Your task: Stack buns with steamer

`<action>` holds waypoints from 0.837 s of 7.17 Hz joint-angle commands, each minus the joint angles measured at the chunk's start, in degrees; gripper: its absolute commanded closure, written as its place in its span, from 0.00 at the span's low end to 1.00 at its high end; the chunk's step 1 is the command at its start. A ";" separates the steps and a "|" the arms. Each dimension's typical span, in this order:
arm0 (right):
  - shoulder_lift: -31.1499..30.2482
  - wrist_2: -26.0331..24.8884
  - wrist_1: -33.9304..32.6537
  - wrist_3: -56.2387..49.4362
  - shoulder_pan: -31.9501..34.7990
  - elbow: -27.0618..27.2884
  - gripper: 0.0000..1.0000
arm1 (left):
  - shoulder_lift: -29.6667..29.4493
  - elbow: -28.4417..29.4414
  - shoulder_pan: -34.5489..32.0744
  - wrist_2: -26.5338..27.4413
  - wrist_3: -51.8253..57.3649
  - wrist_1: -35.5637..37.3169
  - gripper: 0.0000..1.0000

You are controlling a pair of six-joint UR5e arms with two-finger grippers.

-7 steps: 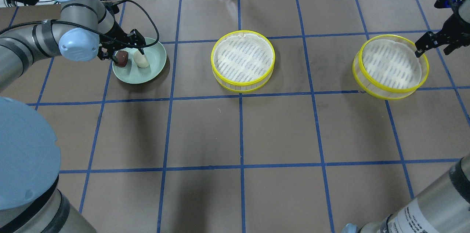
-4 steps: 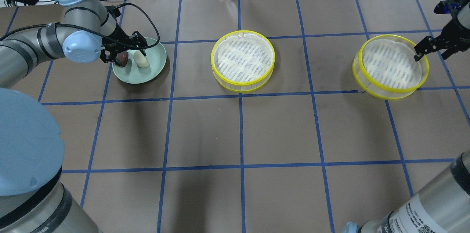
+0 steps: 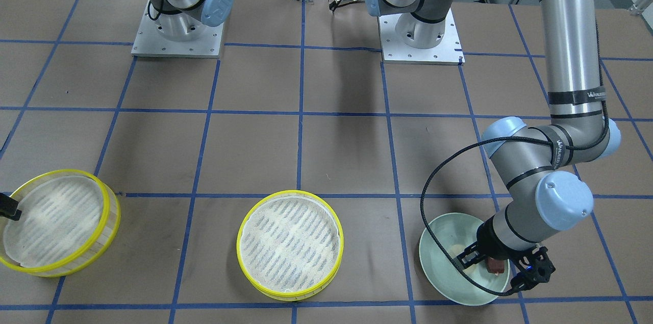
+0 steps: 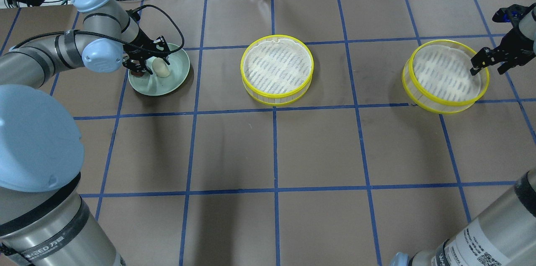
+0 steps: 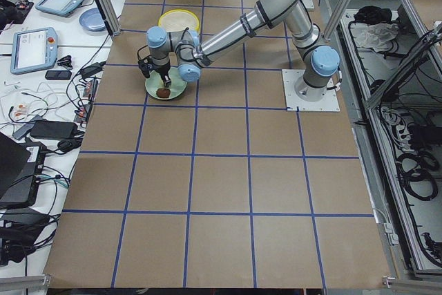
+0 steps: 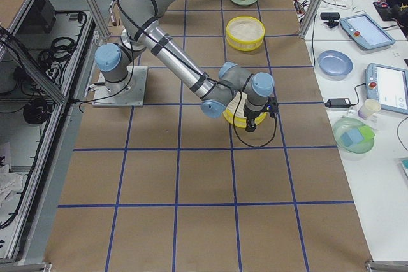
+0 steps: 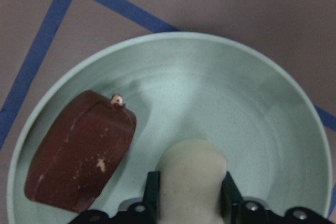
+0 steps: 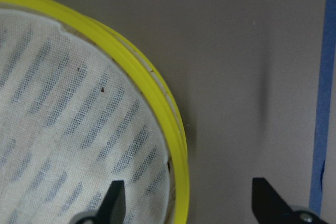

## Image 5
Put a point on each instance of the brown bun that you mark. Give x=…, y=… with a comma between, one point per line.
x=163, y=93

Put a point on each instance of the centre yellow steamer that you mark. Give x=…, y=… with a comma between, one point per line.
x=179, y=19

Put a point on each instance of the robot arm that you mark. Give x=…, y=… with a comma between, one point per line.
x=321, y=61

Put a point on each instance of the green plate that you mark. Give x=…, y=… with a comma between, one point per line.
x=154, y=83

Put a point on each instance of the blue plate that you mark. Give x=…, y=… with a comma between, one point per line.
x=91, y=20

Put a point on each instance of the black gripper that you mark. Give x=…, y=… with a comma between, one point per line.
x=161, y=68

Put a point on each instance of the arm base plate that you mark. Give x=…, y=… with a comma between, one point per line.
x=301, y=97

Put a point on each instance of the teach pendant near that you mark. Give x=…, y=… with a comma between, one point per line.
x=34, y=50

